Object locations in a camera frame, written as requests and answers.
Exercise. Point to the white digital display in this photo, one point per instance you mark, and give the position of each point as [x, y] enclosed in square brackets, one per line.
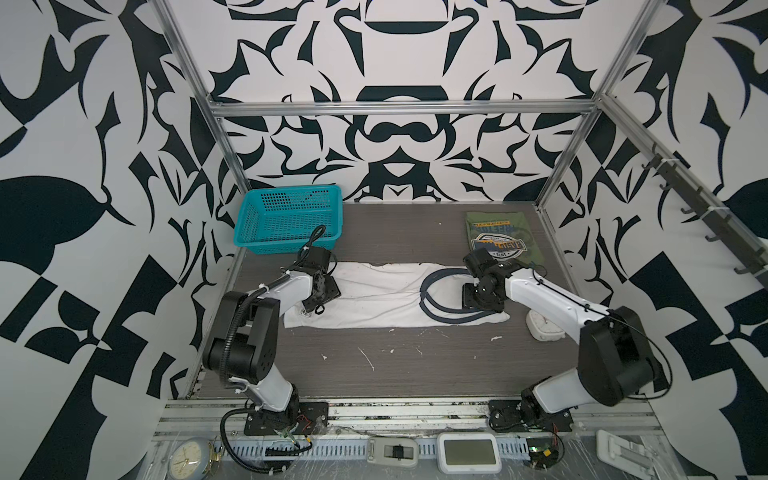
[468, 453]

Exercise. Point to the white grey tank top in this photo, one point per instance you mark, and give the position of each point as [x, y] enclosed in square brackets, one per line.
[400, 295]

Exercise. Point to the green tank top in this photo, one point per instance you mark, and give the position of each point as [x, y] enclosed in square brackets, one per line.
[505, 235]

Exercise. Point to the analog clock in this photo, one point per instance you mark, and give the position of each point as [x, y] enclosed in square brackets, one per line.
[191, 460]

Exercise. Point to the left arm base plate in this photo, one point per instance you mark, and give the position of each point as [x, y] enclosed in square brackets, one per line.
[301, 418]

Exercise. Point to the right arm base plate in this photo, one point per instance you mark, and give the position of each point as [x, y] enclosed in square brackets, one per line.
[506, 416]

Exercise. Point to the grey wall hook rack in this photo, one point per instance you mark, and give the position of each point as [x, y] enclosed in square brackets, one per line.
[702, 204]

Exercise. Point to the small green circuit board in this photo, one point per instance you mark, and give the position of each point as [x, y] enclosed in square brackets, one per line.
[543, 453]

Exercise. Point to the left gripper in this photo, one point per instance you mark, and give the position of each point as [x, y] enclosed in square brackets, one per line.
[334, 293]

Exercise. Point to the teal plastic basket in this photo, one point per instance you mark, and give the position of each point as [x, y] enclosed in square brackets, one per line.
[282, 220]

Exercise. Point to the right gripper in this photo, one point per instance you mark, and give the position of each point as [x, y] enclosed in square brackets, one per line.
[467, 289]

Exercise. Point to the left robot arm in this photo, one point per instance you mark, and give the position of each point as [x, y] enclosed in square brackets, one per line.
[241, 347]

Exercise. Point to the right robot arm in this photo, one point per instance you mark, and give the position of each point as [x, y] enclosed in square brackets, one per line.
[615, 357]

